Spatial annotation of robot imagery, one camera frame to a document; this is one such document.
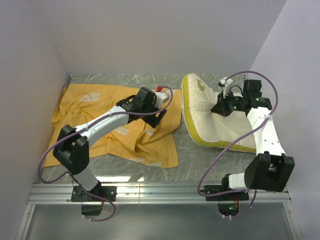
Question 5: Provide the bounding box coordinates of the aluminium mounting rail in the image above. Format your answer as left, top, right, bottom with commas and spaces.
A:
27, 181, 292, 206

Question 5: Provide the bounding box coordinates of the cream pillow yellow trim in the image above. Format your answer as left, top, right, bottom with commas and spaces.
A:
180, 73, 252, 148

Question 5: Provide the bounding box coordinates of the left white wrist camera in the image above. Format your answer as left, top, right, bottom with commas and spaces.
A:
155, 86, 171, 106

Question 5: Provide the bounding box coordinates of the blue and orange pillowcase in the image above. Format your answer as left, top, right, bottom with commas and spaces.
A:
43, 83, 183, 169

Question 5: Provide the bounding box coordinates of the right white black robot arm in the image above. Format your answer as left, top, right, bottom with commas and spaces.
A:
211, 78, 295, 200

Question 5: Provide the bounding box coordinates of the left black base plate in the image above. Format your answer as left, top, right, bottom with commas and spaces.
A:
70, 185, 117, 202

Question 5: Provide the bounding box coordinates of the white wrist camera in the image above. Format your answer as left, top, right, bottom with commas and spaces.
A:
218, 77, 233, 98
155, 86, 171, 106

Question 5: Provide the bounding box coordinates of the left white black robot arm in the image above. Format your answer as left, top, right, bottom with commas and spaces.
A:
53, 86, 173, 201

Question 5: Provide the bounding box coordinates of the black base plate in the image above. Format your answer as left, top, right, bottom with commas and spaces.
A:
201, 185, 249, 202
70, 185, 117, 202

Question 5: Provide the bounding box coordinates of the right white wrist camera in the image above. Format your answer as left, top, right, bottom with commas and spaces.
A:
218, 77, 233, 98

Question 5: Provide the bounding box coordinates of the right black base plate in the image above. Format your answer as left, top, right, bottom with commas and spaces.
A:
201, 185, 249, 202

